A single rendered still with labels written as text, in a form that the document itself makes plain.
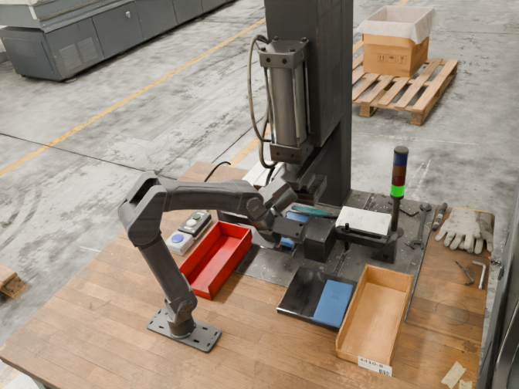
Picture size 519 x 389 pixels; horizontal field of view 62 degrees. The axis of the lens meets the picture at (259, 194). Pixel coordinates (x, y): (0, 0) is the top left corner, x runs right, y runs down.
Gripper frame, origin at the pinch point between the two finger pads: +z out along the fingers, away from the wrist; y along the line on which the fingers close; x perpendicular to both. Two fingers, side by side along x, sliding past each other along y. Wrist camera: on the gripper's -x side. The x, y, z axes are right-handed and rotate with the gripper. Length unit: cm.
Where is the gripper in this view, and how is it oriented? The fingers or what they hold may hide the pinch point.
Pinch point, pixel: (277, 240)
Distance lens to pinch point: 121.0
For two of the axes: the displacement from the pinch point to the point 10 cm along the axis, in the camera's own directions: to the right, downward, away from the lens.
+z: 2.8, 4.5, 8.5
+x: -8.9, -2.1, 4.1
